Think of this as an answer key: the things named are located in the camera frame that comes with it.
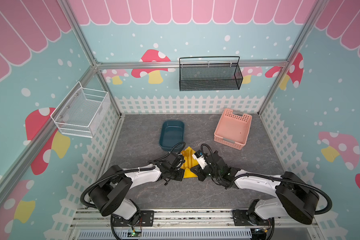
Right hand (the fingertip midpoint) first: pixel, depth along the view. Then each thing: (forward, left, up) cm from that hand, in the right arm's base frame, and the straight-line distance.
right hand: (190, 168), depth 82 cm
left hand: (-2, +5, -9) cm, 10 cm away
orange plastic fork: (+4, +2, +8) cm, 9 cm away
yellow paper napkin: (+1, +1, +6) cm, 7 cm away
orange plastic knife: (+3, 0, +7) cm, 8 cm away
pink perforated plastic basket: (+36, -33, -10) cm, 50 cm away
